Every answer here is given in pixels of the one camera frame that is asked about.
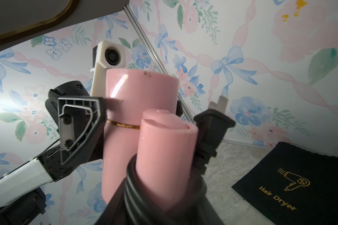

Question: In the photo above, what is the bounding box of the black pouch at back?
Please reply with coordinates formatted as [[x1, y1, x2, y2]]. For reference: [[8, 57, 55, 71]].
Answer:
[[232, 142, 338, 225]]

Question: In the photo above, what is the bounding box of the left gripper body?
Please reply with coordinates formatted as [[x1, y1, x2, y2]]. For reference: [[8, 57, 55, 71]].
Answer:
[[38, 81, 101, 181]]

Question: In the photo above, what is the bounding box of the pink hair dryer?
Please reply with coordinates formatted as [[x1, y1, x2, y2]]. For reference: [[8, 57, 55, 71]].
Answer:
[[101, 68, 236, 225]]

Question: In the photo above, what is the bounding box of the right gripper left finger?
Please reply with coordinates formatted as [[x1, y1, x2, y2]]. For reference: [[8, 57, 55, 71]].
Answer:
[[95, 180, 128, 225]]

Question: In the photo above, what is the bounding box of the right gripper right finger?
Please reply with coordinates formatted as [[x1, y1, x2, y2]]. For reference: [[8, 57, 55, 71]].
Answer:
[[197, 196, 224, 225]]

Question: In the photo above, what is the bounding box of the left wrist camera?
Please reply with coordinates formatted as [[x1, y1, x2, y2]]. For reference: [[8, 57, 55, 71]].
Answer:
[[91, 40, 126, 97]]

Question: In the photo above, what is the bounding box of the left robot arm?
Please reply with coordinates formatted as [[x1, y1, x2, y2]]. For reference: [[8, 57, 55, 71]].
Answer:
[[0, 81, 106, 225]]

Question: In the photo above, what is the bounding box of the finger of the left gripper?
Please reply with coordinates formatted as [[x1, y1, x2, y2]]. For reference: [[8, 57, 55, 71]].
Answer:
[[57, 96, 107, 166]]

